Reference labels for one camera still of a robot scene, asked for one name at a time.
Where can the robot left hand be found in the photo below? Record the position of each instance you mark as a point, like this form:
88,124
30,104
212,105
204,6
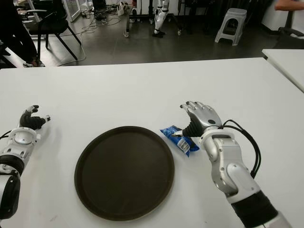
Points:
29,121

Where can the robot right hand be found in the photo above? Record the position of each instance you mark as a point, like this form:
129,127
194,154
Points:
204,116

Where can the blue Oreo cookie pack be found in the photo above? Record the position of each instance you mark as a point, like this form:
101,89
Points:
169,132

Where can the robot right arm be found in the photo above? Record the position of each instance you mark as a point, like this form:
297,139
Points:
228,161

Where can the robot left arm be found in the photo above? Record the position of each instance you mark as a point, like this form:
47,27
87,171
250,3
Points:
14,152

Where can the person in black clothes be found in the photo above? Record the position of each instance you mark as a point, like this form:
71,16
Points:
16,31

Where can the white plastic stool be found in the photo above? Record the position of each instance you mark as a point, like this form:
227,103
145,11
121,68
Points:
231,26

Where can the round dark brown tray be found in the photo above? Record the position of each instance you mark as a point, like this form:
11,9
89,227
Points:
124,173

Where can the black chair with grey armrests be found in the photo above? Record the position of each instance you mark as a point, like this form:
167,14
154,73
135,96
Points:
53,25

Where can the white humanoid robot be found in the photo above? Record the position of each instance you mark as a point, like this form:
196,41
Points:
158,17

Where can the black padded chair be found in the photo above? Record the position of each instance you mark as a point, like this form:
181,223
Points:
288,38

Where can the white framed panel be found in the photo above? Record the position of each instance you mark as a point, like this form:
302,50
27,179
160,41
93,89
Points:
72,10

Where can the white bag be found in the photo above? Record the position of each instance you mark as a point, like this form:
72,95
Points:
123,8

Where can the person in white shirt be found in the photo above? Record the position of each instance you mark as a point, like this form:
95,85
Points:
288,4

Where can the black wheeled metal frame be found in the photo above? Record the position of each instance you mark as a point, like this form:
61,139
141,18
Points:
127,21

